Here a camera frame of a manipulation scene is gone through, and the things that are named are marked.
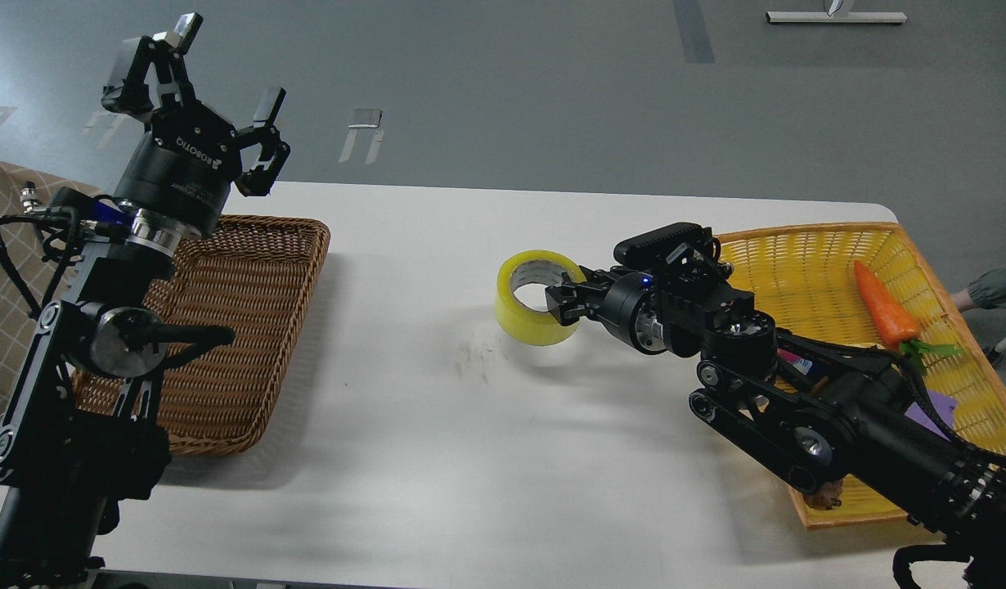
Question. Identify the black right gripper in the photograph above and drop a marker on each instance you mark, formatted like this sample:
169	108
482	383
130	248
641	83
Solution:
619	299

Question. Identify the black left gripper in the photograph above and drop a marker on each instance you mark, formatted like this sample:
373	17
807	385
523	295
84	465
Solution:
187	159

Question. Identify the yellow tape roll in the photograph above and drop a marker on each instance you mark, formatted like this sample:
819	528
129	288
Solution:
519	321

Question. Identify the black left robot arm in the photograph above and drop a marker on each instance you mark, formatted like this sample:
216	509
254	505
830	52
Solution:
80	432

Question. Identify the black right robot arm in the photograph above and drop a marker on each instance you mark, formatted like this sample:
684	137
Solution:
811	412

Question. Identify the brown wicker basket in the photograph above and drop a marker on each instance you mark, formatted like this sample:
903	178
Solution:
255	275

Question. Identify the beige checkered cloth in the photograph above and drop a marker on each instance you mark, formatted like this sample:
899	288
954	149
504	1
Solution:
16	327

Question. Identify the small drink can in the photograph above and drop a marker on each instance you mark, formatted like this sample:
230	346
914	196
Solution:
800	364

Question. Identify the brown toy lion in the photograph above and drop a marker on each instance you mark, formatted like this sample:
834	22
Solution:
827	497

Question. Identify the orange toy carrot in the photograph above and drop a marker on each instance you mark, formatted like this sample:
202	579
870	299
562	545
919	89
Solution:
899	331

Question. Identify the white stand base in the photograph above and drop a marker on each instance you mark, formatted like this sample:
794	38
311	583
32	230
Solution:
837	12

